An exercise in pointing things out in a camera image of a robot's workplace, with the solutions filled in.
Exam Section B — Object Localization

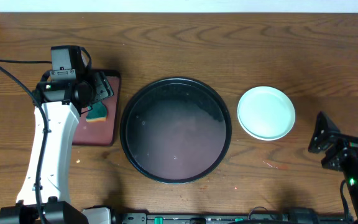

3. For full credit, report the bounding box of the green scrubbing sponge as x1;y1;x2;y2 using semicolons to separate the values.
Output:
85;102;108;123

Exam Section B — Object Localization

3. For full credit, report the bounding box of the pale green plate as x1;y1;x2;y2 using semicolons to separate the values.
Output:
237;86;296;141

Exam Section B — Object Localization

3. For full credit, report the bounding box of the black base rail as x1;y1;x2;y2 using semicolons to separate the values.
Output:
112;207;354;224

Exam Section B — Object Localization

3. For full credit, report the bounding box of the red rectangular tray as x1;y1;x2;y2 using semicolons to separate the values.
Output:
73;70;121;146

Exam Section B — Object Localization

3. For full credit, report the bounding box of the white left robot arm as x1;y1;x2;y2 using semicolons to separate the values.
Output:
0;45;115;223

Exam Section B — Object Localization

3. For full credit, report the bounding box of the round black tray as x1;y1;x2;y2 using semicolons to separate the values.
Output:
120;77;232;184

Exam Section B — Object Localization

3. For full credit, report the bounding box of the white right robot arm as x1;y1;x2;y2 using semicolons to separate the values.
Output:
308;111;358;223

